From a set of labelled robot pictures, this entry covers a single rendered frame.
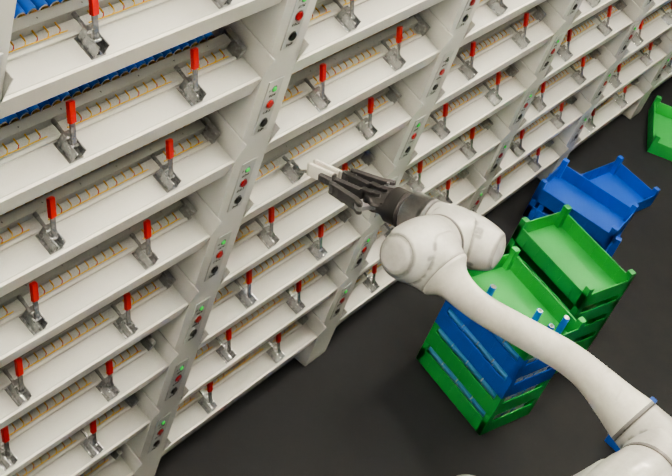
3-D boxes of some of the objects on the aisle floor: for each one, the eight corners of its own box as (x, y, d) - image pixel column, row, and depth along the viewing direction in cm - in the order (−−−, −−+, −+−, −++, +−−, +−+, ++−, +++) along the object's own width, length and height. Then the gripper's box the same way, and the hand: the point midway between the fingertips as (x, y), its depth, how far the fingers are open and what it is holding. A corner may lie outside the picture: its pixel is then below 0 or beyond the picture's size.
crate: (529, 414, 360) (540, 396, 355) (479, 435, 348) (489, 418, 343) (465, 339, 374) (475, 321, 369) (415, 358, 362) (424, 339, 357)
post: (152, 483, 304) (374, -167, 195) (124, 504, 298) (338, -156, 188) (95, 430, 310) (279, -228, 201) (67, 450, 304) (241, -220, 194)
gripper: (384, 241, 242) (287, 194, 253) (424, 213, 252) (329, 170, 263) (388, 208, 238) (290, 162, 249) (429, 181, 248) (332, 138, 259)
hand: (324, 172), depth 254 cm, fingers closed, pressing on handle
